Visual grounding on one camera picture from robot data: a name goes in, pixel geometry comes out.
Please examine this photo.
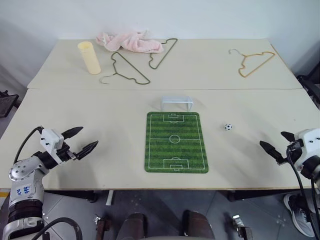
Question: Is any black equipment with mesh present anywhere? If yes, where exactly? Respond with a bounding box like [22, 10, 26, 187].
[0, 90, 20, 119]

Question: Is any black frame equipment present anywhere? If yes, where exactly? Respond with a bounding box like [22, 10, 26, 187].
[296, 65, 320, 110]

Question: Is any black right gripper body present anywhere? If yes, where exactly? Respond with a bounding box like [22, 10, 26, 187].
[282, 139, 305, 165]

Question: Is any green soccer field mat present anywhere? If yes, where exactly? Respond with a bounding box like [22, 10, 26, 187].
[143, 111, 210, 174]

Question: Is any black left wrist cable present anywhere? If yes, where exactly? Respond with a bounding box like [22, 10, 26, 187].
[13, 125, 44, 164]

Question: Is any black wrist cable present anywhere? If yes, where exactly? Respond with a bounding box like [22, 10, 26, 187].
[286, 147, 320, 219]
[13, 125, 44, 164]

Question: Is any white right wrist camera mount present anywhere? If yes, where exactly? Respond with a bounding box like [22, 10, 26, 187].
[290, 127, 320, 171]

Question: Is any green hanger with silver hook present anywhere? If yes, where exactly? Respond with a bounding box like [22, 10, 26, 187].
[99, 51, 151, 86]

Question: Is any white table leg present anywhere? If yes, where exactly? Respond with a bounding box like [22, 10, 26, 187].
[105, 189, 115, 207]

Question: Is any white miniature goal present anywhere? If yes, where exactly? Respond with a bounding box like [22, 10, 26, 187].
[160, 95, 195, 112]

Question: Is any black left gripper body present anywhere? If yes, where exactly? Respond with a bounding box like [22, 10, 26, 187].
[55, 142, 78, 163]

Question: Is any yellow wire hanger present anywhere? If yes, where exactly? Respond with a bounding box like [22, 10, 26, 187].
[228, 48, 277, 79]

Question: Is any pink towel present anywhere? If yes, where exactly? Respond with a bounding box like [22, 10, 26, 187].
[95, 29, 165, 54]

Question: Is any dark rounded robot knee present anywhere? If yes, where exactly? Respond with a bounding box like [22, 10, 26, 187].
[181, 209, 217, 240]
[121, 212, 149, 240]

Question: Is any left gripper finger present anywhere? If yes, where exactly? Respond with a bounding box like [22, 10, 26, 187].
[61, 126, 84, 139]
[74, 140, 100, 160]

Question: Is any green wire hanger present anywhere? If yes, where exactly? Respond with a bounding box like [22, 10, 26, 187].
[148, 38, 179, 70]

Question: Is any black looping body cable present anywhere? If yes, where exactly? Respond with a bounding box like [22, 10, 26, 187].
[31, 216, 84, 240]

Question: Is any cream plastic cylinder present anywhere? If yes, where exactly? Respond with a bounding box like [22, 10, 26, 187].
[77, 41, 102, 75]

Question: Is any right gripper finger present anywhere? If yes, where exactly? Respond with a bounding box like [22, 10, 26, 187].
[280, 130, 296, 142]
[259, 140, 286, 166]

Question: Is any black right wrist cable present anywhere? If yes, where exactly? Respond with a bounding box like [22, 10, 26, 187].
[286, 147, 320, 219]

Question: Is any white grey sneaker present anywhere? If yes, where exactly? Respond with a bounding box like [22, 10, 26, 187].
[282, 192, 317, 238]

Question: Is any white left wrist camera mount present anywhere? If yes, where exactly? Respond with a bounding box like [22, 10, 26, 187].
[39, 128, 65, 165]

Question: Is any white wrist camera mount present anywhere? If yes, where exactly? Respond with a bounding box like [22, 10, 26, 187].
[39, 128, 65, 165]
[290, 127, 320, 171]

